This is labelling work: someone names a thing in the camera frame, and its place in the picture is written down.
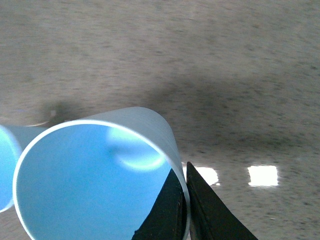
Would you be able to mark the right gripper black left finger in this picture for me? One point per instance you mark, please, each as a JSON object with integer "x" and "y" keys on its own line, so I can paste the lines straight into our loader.
{"x": 168, "y": 216}

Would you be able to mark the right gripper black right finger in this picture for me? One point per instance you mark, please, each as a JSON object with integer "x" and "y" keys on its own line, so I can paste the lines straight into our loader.
{"x": 210, "y": 217}

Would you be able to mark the blue cup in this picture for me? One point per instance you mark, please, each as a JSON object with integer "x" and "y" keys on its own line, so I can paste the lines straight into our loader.
{"x": 13, "y": 140}
{"x": 96, "y": 178}

